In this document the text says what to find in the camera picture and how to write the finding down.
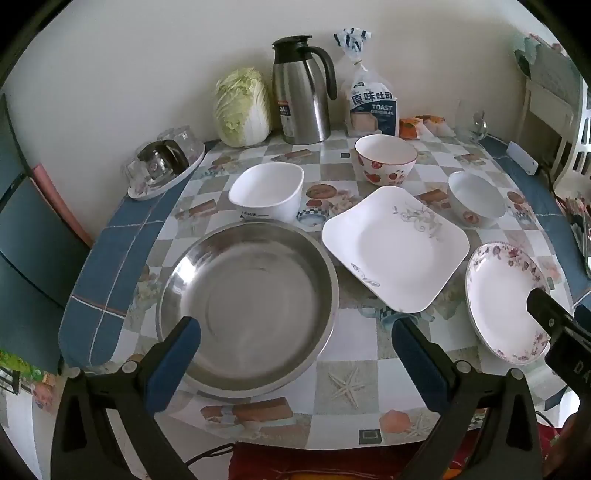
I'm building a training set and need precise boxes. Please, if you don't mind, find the colourful clutter pile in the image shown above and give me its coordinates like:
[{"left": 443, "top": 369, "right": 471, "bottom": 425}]
[{"left": 554, "top": 194, "right": 591, "bottom": 275}]

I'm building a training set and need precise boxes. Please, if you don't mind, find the stainless steel thermos jug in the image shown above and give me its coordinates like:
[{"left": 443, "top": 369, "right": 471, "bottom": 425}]
[{"left": 271, "top": 36, "right": 338, "bottom": 145}]

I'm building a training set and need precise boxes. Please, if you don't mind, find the white orange snack packet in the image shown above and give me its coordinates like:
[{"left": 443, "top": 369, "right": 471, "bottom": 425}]
[{"left": 417, "top": 115, "right": 447, "bottom": 137}]

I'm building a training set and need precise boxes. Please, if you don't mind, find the small white patterned bowl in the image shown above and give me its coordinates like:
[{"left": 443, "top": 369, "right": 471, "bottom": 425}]
[{"left": 448, "top": 171, "right": 507, "bottom": 227}]

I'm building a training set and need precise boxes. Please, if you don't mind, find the square white plate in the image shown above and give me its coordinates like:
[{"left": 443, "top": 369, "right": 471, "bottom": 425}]
[{"left": 321, "top": 185, "right": 471, "bottom": 315}]

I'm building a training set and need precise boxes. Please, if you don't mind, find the white chair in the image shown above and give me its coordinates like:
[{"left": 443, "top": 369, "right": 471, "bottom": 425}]
[{"left": 512, "top": 34, "right": 591, "bottom": 195}]

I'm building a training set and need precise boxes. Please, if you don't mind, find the napa cabbage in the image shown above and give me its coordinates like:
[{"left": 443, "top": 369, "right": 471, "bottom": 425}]
[{"left": 213, "top": 68, "right": 272, "bottom": 148}]

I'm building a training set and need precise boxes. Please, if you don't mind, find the white oval tray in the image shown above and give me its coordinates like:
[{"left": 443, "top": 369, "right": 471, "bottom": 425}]
[{"left": 127, "top": 141, "right": 206, "bottom": 201}]

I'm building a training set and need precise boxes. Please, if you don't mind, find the glass teapot dark handle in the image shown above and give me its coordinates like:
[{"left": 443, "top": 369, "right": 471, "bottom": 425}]
[{"left": 137, "top": 141, "right": 190, "bottom": 186}]

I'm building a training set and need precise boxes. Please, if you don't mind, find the stainless steel basin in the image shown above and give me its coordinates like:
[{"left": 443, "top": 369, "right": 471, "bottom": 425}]
[{"left": 156, "top": 220, "right": 340, "bottom": 399}]

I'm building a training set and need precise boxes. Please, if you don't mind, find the round pink floral plate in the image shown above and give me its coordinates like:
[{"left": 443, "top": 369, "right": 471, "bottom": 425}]
[{"left": 465, "top": 243, "right": 552, "bottom": 365}]

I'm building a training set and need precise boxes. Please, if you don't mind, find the clear glass mug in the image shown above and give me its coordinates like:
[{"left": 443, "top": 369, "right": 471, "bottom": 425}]
[{"left": 455, "top": 99, "right": 489, "bottom": 142}]

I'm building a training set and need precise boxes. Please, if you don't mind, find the sliced bread bag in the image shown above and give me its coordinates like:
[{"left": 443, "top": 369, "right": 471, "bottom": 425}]
[{"left": 335, "top": 28, "right": 400, "bottom": 138}]

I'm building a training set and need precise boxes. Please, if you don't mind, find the black cable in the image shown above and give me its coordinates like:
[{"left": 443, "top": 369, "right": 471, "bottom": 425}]
[{"left": 184, "top": 442, "right": 237, "bottom": 468}]

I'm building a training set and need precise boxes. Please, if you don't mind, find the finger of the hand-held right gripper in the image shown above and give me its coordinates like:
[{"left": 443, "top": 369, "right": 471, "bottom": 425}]
[{"left": 526, "top": 287, "right": 591, "bottom": 346}]

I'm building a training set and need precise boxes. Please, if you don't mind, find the large red floral bowl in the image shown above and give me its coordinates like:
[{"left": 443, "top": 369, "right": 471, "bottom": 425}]
[{"left": 354, "top": 134, "right": 419, "bottom": 186}]

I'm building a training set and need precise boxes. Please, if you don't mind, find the white square bowl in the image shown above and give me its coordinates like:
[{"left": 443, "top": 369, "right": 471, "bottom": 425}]
[{"left": 228, "top": 162, "right": 305, "bottom": 223}]

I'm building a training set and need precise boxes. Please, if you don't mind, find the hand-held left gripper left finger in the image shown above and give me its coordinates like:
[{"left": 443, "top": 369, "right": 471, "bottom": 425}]
[{"left": 50, "top": 316, "right": 202, "bottom": 480}]

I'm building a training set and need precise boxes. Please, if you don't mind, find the red patterned cloth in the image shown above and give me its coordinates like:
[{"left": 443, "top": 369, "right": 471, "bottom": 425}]
[{"left": 231, "top": 427, "right": 513, "bottom": 480}]

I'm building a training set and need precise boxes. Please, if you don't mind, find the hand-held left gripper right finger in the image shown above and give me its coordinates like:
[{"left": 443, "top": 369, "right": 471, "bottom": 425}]
[{"left": 390, "top": 318, "right": 548, "bottom": 480}]

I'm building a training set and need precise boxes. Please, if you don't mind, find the clear glass cup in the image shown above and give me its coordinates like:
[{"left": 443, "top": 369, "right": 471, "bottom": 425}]
[
  {"left": 157, "top": 124, "right": 197, "bottom": 155},
  {"left": 126, "top": 158, "right": 147, "bottom": 186}
]

